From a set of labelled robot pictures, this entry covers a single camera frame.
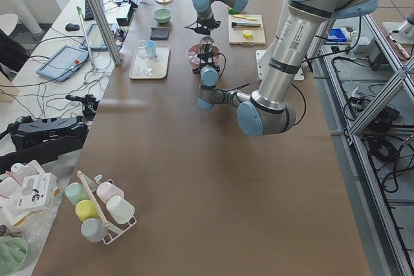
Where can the white cup on rack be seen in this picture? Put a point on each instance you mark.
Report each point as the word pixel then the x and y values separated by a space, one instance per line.
pixel 120 209

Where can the pink bowl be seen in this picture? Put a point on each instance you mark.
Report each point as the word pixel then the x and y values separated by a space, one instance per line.
pixel 194 49

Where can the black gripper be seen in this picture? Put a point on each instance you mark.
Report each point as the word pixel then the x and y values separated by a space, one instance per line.
pixel 204 24
pixel 207 60

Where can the clear wine glass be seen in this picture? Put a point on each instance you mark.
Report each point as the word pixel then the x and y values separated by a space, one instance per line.
pixel 143 52

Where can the aluminium frame post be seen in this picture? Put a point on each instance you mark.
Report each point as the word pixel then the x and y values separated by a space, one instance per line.
pixel 105 31

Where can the stainless steel ice scoop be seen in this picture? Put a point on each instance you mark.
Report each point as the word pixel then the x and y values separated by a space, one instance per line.
pixel 206 45

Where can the green cup on rack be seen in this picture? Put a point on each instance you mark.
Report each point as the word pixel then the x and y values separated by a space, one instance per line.
pixel 75 193

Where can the green lime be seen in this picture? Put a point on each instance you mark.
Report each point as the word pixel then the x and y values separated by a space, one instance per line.
pixel 231 11

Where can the pink cup on rack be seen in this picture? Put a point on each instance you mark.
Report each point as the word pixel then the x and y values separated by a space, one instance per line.
pixel 107 190

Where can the half lemon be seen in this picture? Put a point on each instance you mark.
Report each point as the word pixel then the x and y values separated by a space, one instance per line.
pixel 247 33

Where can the blue teach pendant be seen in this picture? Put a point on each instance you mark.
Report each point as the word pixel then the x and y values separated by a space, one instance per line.
pixel 95 38
pixel 63 64

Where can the wooden cutting board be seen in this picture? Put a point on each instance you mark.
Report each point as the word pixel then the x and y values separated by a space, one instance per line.
pixel 235 35

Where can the black computer mouse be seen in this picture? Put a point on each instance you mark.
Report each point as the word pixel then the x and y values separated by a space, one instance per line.
pixel 70 27

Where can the green bowl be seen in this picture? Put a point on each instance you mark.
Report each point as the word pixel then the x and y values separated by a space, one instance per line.
pixel 162 15

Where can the light blue plastic cup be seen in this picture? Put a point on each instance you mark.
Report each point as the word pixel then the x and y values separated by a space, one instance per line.
pixel 151 48

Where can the white wire cup rack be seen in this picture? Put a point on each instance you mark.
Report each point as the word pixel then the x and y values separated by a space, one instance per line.
pixel 114 230

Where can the yellow cup on rack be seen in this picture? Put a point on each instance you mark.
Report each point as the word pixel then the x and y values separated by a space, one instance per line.
pixel 85 210

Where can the yellow plastic knife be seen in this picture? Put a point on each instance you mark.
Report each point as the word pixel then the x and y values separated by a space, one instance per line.
pixel 244 17

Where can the folded grey cloth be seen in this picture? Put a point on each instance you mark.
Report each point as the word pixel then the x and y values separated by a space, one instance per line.
pixel 159 33

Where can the cream rabbit serving tray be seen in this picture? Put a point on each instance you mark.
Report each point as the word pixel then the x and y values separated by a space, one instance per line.
pixel 159 64

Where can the grey cup on rack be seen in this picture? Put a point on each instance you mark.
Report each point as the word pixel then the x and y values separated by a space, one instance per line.
pixel 93 230

